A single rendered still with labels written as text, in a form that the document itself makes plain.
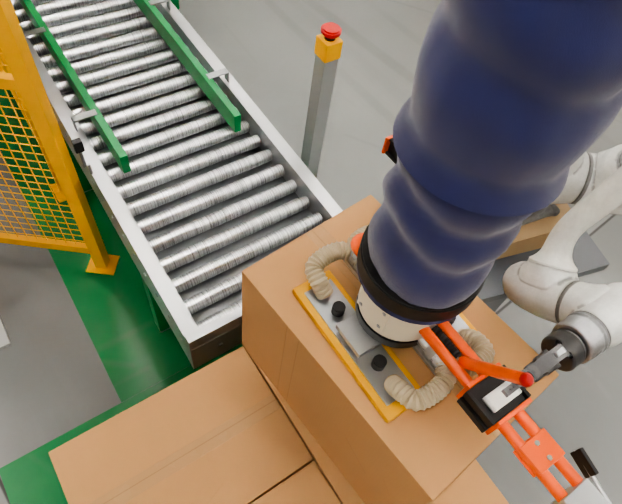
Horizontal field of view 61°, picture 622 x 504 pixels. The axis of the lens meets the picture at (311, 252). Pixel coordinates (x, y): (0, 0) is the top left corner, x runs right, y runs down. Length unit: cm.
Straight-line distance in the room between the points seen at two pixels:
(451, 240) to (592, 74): 30
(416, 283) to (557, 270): 46
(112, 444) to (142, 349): 74
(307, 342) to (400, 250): 38
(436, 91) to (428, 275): 32
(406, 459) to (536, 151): 66
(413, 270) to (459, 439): 41
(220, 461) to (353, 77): 249
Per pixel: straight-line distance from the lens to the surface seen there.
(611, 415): 266
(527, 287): 125
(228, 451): 158
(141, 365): 227
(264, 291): 117
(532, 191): 69
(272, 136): 213
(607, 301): 118
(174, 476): 158
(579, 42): 54
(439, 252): 77
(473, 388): 100
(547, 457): 102
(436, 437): 111
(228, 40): 360
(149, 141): 219
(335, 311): 110
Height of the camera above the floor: 209
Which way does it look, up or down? 56 degrees down
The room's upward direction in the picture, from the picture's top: 12 degrees clockwise
